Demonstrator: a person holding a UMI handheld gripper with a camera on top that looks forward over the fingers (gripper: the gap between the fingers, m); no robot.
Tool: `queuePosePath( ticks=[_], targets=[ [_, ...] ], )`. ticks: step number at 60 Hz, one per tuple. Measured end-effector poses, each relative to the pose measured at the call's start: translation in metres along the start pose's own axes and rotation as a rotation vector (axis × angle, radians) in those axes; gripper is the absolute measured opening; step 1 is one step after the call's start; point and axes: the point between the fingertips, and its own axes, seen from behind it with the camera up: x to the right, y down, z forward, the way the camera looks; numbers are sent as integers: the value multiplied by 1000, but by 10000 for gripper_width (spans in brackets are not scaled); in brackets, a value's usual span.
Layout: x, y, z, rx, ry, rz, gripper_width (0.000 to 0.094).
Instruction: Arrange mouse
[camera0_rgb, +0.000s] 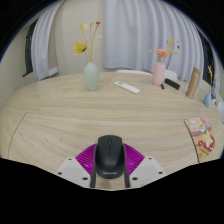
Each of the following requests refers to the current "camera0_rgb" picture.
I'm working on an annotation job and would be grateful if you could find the beige dried flower bunch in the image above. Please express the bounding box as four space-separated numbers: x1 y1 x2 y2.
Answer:
207 64 218 93

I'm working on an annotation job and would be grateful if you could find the white chair with blue seat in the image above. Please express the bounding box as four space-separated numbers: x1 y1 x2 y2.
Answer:
216 99 224 124

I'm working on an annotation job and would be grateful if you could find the wide white curtain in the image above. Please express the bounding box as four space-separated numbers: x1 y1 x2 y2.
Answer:
102 0 204 83

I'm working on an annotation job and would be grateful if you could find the blue vase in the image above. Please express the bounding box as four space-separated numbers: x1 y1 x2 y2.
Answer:
203 91 213 108

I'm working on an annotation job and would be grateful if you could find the pale green vase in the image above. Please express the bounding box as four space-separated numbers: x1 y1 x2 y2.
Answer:
83 61 101 92

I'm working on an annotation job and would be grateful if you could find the cartoon print mouse pad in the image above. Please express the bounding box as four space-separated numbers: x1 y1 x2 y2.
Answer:
184 116 216 163

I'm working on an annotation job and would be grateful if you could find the white remote control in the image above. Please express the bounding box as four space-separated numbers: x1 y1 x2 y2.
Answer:
113 80 141 95

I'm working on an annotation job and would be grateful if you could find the black computer mouse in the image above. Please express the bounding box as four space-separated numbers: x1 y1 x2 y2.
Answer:
94 134 127 180

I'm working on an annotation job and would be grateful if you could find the narrow white curtain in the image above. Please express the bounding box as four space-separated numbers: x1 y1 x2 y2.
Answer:
213 53 221 98
30 0 66 82

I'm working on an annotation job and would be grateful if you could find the yellow dried flower bunch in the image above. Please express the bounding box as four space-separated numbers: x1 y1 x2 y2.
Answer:
73 20 103 64

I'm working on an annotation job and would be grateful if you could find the pink vase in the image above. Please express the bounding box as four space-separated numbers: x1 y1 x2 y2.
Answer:
151 61 167 87

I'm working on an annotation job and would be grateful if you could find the dark window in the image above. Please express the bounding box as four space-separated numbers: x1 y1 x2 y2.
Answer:
22 19 39 78
198 29 216 86

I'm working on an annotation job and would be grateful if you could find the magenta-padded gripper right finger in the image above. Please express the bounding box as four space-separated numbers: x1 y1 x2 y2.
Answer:
123 143 167 189

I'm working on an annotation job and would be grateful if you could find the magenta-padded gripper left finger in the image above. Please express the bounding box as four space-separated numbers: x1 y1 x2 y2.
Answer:
55 143 98 189

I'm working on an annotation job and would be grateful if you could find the black rectangular case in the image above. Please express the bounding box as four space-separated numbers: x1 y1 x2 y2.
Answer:
164 78 181 91

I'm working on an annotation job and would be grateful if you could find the bronze thermos bottle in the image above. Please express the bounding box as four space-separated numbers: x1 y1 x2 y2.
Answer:
185 66 202 100

